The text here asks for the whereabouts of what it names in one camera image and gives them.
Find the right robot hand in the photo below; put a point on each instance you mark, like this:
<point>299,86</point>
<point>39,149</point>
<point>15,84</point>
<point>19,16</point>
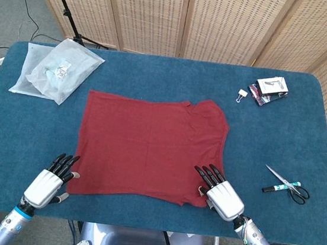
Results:
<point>225,199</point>

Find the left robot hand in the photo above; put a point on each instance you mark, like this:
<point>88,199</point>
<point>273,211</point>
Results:
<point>42,186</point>

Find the red t-shirt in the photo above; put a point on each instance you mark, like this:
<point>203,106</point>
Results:
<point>149,144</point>

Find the teal and white marker pen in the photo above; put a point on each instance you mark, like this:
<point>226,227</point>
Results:
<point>268,189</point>

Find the white binder clip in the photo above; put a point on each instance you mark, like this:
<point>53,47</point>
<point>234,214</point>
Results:
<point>242,93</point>

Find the flat translucent plastic bag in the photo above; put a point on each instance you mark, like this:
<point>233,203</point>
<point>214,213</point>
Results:
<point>22,81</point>

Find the white and black small box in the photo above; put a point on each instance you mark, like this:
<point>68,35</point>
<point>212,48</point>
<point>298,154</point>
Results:
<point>271,85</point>

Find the white bag with garment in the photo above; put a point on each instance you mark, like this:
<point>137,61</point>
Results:
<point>75,64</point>

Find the blue carpet table cover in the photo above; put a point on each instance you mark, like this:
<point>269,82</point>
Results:
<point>172,75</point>

